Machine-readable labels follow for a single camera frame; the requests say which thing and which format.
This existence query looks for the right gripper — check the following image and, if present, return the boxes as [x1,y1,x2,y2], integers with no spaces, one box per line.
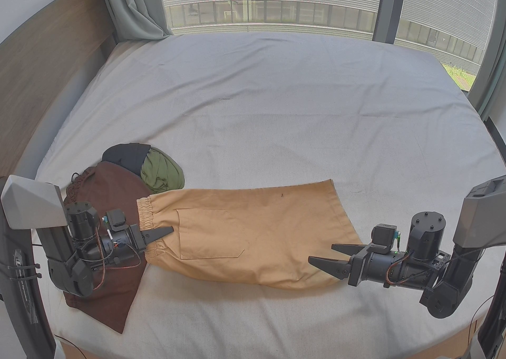
[308,243,396,287]

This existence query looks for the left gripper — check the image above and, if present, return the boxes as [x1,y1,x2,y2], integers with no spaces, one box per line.
[107,224,148,253]

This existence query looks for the tan shorts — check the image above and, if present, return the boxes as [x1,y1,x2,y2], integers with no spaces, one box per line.
[136,179,363,291]

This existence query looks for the bed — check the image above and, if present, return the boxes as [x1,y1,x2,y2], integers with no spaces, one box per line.
[0,0,506,359]

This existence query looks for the brown shorts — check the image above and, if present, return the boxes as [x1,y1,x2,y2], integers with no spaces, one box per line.
[63,161,153,334]

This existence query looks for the green garment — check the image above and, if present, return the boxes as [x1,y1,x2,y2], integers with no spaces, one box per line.
[140,146,186,194]

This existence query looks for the black garment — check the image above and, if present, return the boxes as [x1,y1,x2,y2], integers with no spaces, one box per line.
[102,143,152,176]

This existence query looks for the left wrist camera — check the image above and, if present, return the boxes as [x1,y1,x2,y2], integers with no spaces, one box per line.
[104,210,128,231]

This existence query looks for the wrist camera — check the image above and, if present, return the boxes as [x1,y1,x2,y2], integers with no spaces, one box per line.
[372,224,401,252]
[104,210,128,231]

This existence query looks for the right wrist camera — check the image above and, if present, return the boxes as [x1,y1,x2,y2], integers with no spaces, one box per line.
[372,224,401,252]

